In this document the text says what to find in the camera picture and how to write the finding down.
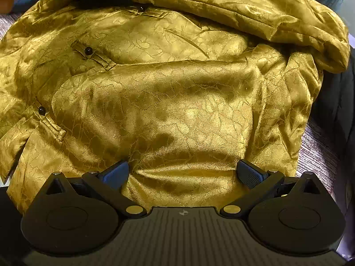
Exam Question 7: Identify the golden yellow satin jacket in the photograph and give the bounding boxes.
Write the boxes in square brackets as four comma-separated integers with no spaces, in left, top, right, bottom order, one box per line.
[1,0,350,213]

